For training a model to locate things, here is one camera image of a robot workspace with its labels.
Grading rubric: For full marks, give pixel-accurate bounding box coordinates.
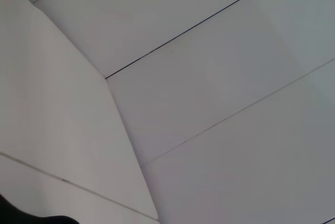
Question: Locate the black shirt with FREE print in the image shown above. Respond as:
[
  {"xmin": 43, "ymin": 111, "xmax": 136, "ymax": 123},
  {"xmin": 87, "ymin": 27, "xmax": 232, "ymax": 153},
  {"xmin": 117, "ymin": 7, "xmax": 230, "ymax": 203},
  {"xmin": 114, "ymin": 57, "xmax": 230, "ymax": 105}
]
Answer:
[{"xmin": 0, "ymin": 194, "xmax": 81, "ymax": 224}]

